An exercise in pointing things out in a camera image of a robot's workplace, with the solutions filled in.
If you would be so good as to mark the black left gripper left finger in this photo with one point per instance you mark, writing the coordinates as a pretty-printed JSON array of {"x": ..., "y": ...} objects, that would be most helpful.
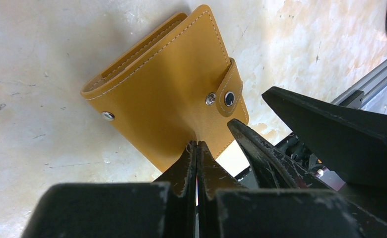
[{"x": 163, "y": 208}]

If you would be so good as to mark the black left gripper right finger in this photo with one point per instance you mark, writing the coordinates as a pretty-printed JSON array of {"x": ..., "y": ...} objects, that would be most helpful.
[{"x": 227, "y": 209}]

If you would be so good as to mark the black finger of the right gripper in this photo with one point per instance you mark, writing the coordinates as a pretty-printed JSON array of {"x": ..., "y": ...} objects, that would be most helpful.
[
  {"x": 350, "y": 142},
  {"x": 271, "y": 167}
]

